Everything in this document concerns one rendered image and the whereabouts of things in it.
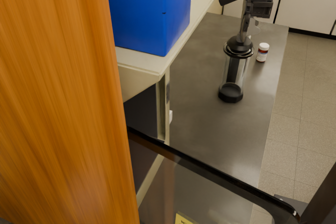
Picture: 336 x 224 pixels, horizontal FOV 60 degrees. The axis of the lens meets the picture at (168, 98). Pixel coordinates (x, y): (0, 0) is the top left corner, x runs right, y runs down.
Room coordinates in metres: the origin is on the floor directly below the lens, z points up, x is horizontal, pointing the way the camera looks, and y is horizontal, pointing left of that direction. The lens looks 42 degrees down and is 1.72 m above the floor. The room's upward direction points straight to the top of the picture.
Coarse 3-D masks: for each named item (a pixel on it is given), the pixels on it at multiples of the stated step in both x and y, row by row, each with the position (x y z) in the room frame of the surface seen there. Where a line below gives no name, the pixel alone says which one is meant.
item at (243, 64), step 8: (224, 48) 0.88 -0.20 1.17; (224, 56) 0.89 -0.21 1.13; (224, 64) 0.88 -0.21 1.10; (232, 64) 0.85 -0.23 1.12; (240, 64) 0.85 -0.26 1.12; (248, 64) 0.87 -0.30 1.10; (224, 72) 0.87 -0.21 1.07; (232, 72) 0.85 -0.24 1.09; (240, 72) 0.85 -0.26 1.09; (224, 80) 0.87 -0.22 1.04; (232, 80) 0.85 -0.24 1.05; (240, 80) 0.85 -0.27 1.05; (224, 88) 0.86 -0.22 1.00; (232, 88) 0.85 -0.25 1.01; (240, 88) 0.85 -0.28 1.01; (232, 96) 0.85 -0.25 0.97
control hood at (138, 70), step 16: (192, 0) 0.49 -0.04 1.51; (208, 0) 0.49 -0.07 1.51; (192, 16) 0.43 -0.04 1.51; (128, 48) 0.34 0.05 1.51; (176, 48) 0.34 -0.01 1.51; (128, 64) 0.30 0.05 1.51; (144, 64) 0.30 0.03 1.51; (160, 64) 0.30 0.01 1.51; (128, 80) 0.30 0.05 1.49; (144, 80) 0.29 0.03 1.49; (128, 96) 0.30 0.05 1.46
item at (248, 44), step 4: (240, 32) 0.89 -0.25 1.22; (232, 36) 0.92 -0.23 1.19; (236, 36) 0.92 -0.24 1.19; (228, 40) 0.90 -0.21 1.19; (232, 40) 0.89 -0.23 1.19; (236, 40) 0.89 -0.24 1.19; (240, 40) 0.88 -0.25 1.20; (244, 40) 0.89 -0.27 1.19; (248, 40) 0.89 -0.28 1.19; (228, 44) 0.88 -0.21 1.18; (232, 44) 0.87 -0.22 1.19; (236, 44) 0.86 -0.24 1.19; (240, 44) 0.86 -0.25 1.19; (244, 44) 0.86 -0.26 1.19; (248, 44) 0.86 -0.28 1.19; (252, 44) 0.88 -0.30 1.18; (232, 48) 0.86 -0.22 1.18; (236, 48) 0.85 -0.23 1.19; (240, 48) 0.85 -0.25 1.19; (244, 48) 0.85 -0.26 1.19; (248, 48) 0.85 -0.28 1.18; (236, 52) 0.86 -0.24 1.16; (240, 52) 0.86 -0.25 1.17; (244, 52) 0.86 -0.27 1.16
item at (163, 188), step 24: (144, 144) 0.28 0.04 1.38; (144, 168) 0.28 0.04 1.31; (168, 168) 0.26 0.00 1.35; (192, 168) 0.24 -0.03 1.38; (144, 192) 0.29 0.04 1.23; (168, 192) 0.26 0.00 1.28; (192, 192) 0.23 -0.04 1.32; (216, 192) 0.22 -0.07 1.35; (240, 192) 0.20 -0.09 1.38; (144, 216) 0.29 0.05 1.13; (168, 216) 0.26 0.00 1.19; (192, 216) 0.23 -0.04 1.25; (216, 216) 0.21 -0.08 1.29; (240, 216) 0.19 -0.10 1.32; (264, 216) 0.18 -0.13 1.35; (288, 216) 0.17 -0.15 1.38
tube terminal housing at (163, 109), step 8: (168, 72) 0.61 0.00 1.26; (160, 80) 0.63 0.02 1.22; (168, 80) 0.61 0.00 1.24; (160, 88) 0.63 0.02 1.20; (160, 96) 0.63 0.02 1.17; (160, 104) 0.63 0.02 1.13; (168, 104) 0.61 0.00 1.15; (160, 112) 0.63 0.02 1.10; (168, 112) 0.61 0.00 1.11; (160, 120) 0.62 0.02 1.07; (168, 120) 0.61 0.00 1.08; (160, 128) 0.62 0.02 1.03; (168, 128) 0.61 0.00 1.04; (160, 136) 0.61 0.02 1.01; (168, 136) 0.61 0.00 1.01; (168, 144) 0.61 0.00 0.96
